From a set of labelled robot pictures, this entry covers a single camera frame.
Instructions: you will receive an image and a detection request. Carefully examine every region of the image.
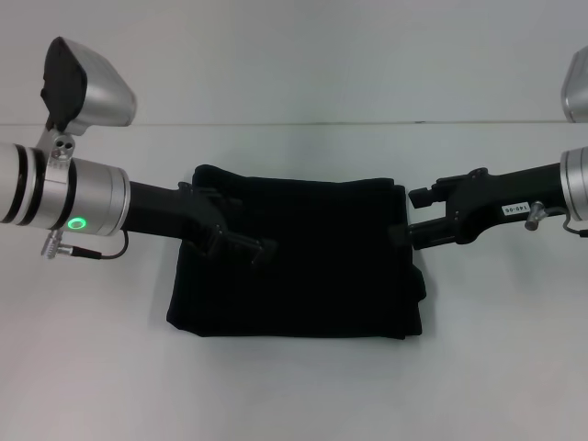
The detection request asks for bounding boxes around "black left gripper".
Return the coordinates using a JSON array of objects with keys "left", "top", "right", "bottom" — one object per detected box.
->
[{"left": 127, "top": 178, "right": 280, "bottom": 267}]

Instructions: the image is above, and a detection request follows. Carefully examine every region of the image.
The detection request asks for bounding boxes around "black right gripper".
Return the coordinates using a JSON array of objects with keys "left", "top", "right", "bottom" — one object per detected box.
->
[{"left": 389, "top": 162, "right": 567, "bottom": 252}]

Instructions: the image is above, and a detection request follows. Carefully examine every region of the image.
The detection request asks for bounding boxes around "black t-shirt with FREE print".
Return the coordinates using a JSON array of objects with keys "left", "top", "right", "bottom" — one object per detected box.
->
[{"left": 165, "top": 163, "right": 426, "bottom": 342}]

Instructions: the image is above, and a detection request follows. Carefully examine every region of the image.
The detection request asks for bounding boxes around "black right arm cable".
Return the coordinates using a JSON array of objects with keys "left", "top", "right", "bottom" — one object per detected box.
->
[{"left": 525, "top": 199, "right": 588, "bottom": 240}]

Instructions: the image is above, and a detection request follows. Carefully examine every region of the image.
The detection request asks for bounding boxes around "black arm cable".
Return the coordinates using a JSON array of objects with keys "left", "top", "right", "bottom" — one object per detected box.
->
[
  {"left": 525, "top": 199, "right": 588, "bottom": 240},
  {"left": 42, "top": 228, "right": 130, "bottom": 264}
]

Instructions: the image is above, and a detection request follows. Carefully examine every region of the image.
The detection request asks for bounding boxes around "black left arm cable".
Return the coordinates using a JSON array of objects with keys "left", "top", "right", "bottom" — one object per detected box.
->
[{"left": 42, "top": 228, "right": 130, "bottom": 264}]

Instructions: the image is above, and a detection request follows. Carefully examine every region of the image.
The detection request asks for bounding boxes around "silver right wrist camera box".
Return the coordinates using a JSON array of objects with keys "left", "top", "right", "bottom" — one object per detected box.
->
[{"left": 560, "top": 44, "right": 588, "bottom": 125}]

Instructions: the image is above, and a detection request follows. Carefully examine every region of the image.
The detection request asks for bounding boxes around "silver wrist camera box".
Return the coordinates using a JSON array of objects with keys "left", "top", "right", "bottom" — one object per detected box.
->
[
  {"left": 40, "top": 37, "right": 140, "bottom": 139},
  {"left": 560, "top": 44, "right": 588, "bottom": 125}
]

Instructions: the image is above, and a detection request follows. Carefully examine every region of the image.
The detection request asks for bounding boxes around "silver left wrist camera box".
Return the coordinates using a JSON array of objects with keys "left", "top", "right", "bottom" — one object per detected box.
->
[{"left": 40, "top": 37, "right": 140, "bottom": 139}]

